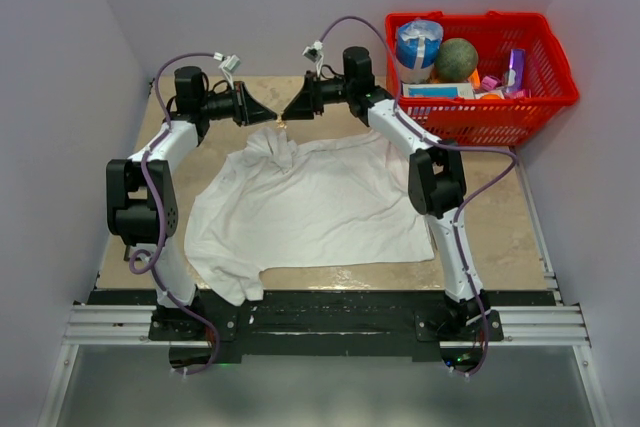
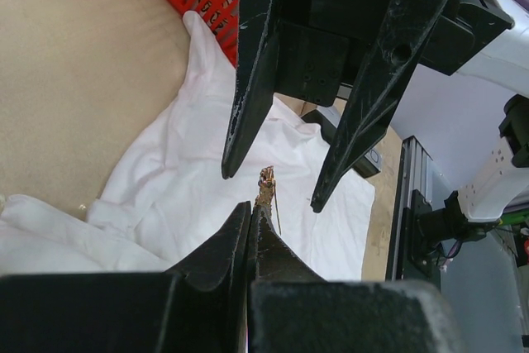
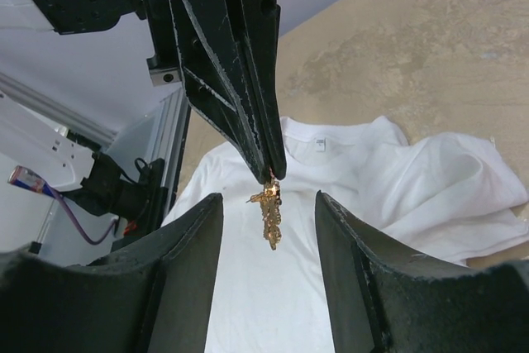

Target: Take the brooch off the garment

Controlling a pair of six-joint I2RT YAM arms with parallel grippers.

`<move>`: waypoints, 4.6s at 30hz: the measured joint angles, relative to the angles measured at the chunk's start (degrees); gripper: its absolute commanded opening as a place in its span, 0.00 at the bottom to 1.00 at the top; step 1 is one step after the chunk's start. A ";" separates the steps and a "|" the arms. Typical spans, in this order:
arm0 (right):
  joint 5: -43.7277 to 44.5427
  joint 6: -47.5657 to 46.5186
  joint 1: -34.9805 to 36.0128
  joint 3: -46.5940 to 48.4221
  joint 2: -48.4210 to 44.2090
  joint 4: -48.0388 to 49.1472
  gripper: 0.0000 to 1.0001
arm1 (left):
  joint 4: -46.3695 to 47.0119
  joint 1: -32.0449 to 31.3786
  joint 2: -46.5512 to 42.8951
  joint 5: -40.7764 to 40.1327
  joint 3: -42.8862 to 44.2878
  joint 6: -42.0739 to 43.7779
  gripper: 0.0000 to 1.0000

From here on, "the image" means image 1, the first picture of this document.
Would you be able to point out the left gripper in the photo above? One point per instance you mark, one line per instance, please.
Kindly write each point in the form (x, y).
(247, 110)

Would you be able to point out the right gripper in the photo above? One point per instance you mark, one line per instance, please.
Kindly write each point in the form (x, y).
(301, 107)

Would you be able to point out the white t-shirt garment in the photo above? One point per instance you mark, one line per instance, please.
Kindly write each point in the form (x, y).
(280, 204)

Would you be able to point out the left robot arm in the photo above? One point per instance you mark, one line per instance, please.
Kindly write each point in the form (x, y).
(141, 202)

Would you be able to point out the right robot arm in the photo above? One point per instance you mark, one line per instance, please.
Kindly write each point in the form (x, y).
(436, 182)

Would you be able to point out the blue white carton box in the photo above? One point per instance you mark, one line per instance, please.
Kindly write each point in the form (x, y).
(439, 90)

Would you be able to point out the blue white wrapped roll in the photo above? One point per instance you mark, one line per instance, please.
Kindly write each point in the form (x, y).
(417, 46)

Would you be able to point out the green round melon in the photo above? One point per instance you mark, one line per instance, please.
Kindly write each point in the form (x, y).
(456, 60)

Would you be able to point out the orange fruit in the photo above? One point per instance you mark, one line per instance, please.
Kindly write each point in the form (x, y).
(492, 95)

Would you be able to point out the pink small container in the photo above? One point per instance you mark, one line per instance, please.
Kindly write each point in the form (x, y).
(489, 83)

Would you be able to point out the purple snack packet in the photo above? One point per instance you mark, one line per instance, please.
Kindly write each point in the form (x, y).
(514, 75)

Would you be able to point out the red plastic basket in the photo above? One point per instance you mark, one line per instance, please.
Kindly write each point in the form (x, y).
(547, 79)

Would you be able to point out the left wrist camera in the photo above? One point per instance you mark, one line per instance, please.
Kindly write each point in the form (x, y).
(228, 64)

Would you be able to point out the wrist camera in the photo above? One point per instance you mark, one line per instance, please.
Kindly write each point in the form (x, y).
(314, 52)
(228, 64)

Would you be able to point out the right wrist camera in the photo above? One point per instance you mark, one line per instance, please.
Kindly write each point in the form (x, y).
(314, 52)

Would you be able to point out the black square frame stand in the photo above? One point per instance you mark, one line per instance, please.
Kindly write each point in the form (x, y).
(127, 253)

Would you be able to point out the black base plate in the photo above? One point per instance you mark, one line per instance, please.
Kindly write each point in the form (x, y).
(321, 323)

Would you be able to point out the aluminium rail frame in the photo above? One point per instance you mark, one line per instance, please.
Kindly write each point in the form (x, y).
(529, 319)

